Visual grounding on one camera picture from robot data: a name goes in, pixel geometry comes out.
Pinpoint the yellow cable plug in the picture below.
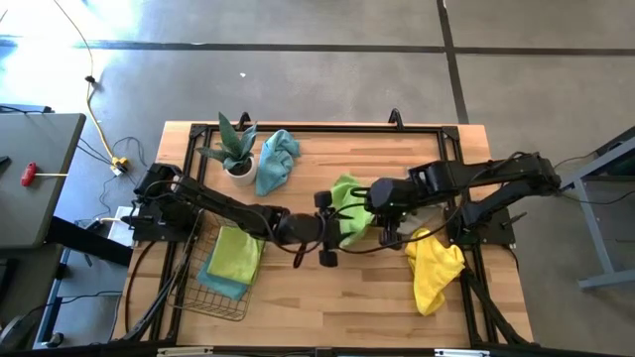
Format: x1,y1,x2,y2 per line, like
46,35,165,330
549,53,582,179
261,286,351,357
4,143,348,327
109,155,131,178

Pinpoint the grey metal table frame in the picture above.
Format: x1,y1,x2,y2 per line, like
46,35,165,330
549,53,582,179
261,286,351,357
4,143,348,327
552,126,635,293

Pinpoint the yellow extension cable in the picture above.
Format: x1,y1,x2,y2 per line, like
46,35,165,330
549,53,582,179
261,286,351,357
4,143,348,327
52,0,123,165

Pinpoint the grey side table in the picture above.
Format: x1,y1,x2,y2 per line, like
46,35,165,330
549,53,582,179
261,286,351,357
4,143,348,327
0,112,87,249

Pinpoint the bright green microfiber towel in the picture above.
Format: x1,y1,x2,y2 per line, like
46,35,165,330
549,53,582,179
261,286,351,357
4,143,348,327
328,173,377,249

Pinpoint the black office chair base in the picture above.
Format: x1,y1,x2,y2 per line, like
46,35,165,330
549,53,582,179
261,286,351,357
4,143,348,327
0,314,32,351

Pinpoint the gold wire basket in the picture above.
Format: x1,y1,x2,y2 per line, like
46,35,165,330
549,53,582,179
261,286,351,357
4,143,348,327
167,210,268,322

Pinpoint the red-handled screwdriver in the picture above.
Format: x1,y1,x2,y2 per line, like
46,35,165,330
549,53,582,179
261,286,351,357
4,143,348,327
19,161,69,188

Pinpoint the black flat bar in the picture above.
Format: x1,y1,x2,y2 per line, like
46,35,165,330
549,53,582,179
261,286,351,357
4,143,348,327
46,215,134,268

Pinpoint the light blue microfiber towel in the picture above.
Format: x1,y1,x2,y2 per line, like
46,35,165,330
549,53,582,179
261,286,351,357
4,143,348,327
254,128,302,198

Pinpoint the snake plant in white pot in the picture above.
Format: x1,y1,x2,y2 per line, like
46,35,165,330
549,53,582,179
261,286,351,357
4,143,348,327
194,111,259,188

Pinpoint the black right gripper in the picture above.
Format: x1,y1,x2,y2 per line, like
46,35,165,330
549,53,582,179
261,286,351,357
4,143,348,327
364,177,416,250

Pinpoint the silver metal bracket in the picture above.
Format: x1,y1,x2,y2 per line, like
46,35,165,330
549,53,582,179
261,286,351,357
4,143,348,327
434,348,491,357

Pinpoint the yellow microfiber towel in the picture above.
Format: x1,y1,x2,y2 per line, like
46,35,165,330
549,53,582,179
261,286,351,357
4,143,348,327
404,227,466,317

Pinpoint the lime yellow-green microfiber towel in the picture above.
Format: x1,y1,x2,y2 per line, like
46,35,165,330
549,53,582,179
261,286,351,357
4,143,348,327
206,225,266,287

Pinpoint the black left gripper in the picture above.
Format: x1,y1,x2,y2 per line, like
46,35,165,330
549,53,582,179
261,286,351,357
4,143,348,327
275,189,344,269

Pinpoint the teal blue microfiber towel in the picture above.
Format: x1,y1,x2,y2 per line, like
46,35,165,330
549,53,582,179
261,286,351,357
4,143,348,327
195,247,251,302

